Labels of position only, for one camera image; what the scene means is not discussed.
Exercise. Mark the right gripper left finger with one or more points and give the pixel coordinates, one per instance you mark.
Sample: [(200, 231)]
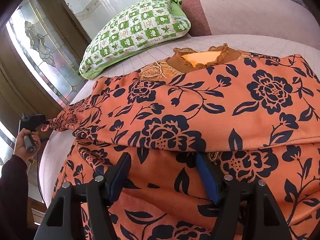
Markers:
[(63, 218)]

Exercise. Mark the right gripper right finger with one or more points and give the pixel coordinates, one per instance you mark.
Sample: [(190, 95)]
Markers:
[(263, 217)]

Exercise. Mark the orange floral garment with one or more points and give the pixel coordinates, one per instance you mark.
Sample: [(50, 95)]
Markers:
[(259, 115)]

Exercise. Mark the dark sleeved left forearm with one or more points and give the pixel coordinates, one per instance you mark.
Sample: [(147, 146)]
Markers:
[(14, 198)]

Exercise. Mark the person's left hand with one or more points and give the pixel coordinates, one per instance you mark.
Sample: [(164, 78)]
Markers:
[(20, 150)]

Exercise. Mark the stained glass window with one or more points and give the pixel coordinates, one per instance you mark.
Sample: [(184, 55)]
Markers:
[(44, 52)]

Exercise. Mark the green patterned pillow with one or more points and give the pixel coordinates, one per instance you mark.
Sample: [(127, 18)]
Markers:
[(140, 26)]

